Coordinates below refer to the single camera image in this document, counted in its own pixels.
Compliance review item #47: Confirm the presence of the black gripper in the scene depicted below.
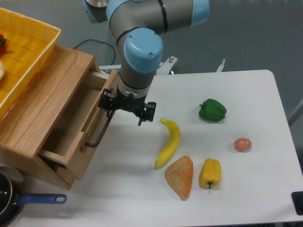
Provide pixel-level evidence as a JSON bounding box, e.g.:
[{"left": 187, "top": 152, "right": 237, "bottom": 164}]
[{"left": 98, "top": 88, "right": 157, "bottom": 126}]

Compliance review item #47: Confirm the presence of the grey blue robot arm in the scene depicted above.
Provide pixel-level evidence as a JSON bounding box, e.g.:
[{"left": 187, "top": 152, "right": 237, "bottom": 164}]
[{"left": 83, "top": 0, "right": 210, "bottom": 122}]

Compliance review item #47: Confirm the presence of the wooden drawer cabinet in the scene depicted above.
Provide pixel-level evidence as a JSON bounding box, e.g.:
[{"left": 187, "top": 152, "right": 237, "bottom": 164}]
[{"left": 0, "top": 44, "right": 100, "bottom": 191}]

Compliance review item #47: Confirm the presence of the yellow banana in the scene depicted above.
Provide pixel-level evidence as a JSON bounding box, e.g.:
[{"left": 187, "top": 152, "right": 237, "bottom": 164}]
[{"left": 154, "top": 118, "right": 181, "bottom": 169}]

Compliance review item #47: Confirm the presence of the green bell pepper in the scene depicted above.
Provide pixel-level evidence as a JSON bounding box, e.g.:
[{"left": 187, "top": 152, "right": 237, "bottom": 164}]
[{"left": 198, "top": 99, "right": 227, "bottom": 122}]

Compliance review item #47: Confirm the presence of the orange bread slice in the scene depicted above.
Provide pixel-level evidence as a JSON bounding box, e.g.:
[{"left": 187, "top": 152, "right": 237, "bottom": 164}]
[{"left": 164, "top": 156, "right": 194, "bottom": 201}]

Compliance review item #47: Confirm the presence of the yellow bell pepper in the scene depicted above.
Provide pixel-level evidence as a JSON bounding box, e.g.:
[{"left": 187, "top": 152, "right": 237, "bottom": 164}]
[{"left": 199, "top": 158, "right": 222, "bottom": 189}]

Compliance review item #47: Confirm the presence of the yellow plastic basket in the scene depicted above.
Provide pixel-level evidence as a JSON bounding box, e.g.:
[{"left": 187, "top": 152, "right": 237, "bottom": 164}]
[{"left": 0, "top": 8, "right": 61, "bottom": 116}]

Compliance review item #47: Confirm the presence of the brown egg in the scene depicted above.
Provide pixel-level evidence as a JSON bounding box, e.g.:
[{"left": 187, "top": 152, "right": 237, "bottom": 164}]
[{"left": 234, "top": 138, "right": 252, "bottom": 152}]

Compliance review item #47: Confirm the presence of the white round object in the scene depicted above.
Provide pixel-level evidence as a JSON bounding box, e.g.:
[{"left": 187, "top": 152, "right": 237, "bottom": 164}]
[{"left": 0, "top": 62, "right": 5, "bottom": 79}]

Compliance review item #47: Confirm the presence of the red tomato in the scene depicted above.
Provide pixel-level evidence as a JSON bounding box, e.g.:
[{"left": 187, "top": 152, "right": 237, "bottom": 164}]
[{"left": 0, "top": 34, "right": 7, "bottom": 55}]

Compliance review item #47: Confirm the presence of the black corner device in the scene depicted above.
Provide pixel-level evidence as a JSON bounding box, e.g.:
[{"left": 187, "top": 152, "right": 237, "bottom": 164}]
[{"left": 291, "top": 191, "right": 303, "bottom": 216}]

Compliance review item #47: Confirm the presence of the black cable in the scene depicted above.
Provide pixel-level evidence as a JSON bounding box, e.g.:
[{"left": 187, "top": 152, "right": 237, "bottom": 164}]
[{"left": 72, "top": 39, "right": 116, "bottom": 66}]

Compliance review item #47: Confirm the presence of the blue handled saucepan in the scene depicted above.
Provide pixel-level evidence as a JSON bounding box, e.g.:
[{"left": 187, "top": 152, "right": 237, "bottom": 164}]
[{"left": 0, "top": 166, "right": 67, "bottom": 227}]

